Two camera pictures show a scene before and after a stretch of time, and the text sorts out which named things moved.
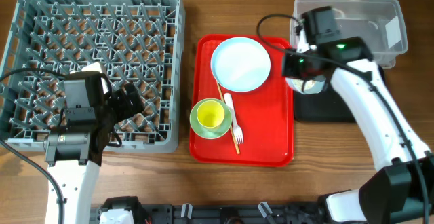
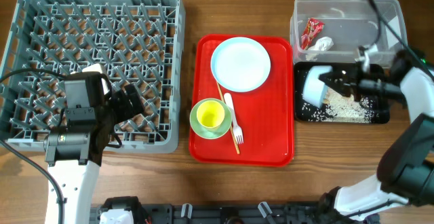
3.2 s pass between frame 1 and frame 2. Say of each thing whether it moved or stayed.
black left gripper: stayed
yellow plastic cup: stayed
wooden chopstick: stayed
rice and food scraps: moved
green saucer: stayed
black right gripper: moved
